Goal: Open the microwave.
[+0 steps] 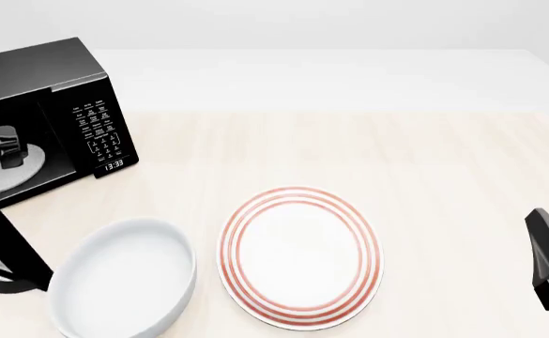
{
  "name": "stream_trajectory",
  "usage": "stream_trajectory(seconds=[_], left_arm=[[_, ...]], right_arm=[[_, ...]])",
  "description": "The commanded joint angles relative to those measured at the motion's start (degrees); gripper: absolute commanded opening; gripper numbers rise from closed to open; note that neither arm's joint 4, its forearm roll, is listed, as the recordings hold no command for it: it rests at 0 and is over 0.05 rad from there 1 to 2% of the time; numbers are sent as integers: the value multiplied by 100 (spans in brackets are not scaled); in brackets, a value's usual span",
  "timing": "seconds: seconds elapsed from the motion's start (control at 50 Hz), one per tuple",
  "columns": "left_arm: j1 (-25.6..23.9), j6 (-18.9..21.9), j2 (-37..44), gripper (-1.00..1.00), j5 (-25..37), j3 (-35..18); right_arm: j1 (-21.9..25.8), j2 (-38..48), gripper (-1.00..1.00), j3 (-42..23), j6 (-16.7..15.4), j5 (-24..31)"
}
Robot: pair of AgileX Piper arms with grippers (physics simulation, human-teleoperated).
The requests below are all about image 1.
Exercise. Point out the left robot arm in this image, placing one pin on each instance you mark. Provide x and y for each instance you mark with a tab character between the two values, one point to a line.
12	239

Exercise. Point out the black microwave oven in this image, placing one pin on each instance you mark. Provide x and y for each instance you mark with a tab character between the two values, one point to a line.
35	70

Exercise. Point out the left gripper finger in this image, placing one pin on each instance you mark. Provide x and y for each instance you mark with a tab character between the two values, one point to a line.
5	131
13	160

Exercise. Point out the round glass turntable plate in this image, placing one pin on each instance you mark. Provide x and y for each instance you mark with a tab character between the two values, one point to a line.
2	180

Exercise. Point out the white plate with red rings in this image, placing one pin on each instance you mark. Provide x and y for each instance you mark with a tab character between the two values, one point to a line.
300	258

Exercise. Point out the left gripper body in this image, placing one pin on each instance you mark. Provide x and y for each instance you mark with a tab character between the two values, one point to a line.
6	144

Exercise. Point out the white oval baking dish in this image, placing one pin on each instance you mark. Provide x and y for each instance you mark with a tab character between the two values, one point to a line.
124	278

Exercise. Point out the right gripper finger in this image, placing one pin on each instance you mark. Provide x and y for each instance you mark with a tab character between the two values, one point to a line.
548	246

